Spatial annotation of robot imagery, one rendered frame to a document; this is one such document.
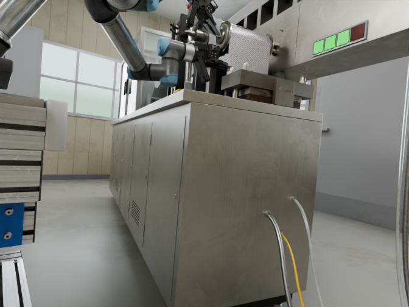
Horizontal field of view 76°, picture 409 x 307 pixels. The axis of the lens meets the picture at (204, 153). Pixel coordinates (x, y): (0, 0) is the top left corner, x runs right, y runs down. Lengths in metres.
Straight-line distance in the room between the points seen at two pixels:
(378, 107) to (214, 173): 2.72
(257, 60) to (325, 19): 0.33
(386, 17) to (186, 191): 0.91
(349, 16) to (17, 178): 1.21
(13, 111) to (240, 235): 0.83
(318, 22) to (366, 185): 2.36
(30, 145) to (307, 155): 1.01
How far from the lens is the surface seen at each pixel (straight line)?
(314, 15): 1.43
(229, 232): 1.04
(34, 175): 0.54
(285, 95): 1.19
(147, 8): 0.86
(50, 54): 4.68
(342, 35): 1.27
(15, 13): 1.23
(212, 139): 0.94
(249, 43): 1.40
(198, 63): 1.22
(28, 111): 0.53
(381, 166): 3.39
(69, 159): 4.63
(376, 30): 1.19
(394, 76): 3.49
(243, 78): 1.10
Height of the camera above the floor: 0.72
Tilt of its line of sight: 2 degrees down
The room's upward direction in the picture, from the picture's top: 5 degrees clockwise
